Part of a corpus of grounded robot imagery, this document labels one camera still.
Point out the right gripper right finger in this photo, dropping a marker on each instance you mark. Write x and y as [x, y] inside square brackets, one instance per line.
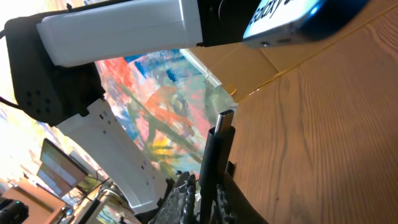
[231, 206]

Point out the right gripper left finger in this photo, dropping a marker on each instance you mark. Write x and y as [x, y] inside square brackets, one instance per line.
[180, 203]

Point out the blue Galaxy smartphone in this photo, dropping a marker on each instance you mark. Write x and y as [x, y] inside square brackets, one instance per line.
[287, 22]

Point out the colourful abstract painting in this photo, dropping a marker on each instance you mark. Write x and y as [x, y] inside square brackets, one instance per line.
[166, 101]

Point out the computer monitor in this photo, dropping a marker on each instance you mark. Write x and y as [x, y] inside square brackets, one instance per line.
[57, 170]

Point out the brown cardboard panel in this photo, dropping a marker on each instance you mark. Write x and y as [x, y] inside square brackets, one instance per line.
[237, 68]

